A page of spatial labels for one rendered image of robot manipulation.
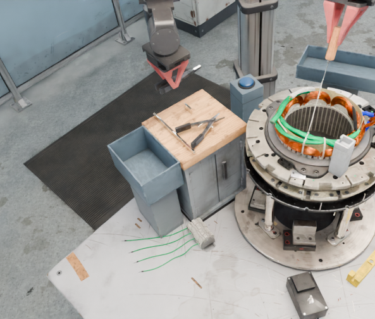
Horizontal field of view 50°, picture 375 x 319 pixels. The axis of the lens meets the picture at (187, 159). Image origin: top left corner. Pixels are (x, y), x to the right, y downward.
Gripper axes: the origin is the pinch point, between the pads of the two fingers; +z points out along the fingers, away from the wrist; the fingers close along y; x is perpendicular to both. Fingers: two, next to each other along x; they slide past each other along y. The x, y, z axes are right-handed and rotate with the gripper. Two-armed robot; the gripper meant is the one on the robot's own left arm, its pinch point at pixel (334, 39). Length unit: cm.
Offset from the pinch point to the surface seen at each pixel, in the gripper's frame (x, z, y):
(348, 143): -2.1, 17.4, 9.2
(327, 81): 33.9, 18.5, -7.2
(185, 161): -10.2, 32.8, -22.0
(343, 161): -3.4, 20.8, 9.7
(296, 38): 225, 54, -87
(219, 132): 0.6, 28.3, -20.4
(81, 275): -27, 71, -39
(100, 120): 90, 108, -156
